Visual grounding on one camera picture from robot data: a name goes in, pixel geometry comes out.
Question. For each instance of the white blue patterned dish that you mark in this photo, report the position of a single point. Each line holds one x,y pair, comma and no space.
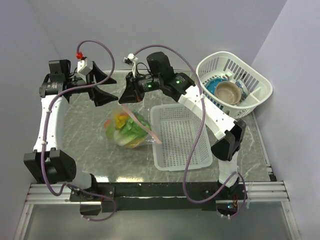
243,88

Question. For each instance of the white perforated shallow tray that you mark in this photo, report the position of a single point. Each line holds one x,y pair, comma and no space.
177,128

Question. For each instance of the beige bowl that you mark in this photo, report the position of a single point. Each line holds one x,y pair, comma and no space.
228,92

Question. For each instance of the blue plate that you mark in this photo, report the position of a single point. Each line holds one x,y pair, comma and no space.
213,83

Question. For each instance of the white slatted dish basket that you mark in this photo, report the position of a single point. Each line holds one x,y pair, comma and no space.
226,65

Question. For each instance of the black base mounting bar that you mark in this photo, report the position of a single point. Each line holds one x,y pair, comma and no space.
134,196

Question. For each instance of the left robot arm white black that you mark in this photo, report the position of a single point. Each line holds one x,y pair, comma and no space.
48,162

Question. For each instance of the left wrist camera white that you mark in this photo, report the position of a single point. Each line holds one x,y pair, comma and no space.
84,67

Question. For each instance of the aluminium frame rail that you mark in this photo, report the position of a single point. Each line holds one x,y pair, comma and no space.
263,191

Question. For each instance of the fake green lettuce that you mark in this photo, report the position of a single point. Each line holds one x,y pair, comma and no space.
130,132

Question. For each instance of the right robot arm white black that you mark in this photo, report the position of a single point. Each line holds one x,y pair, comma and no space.
182,89

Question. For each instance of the clear zip bag pink slider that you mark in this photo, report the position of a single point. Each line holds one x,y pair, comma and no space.
144,124

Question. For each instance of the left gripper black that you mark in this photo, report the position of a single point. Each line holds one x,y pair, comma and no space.
100,97

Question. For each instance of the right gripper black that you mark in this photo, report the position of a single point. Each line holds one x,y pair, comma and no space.
129,95

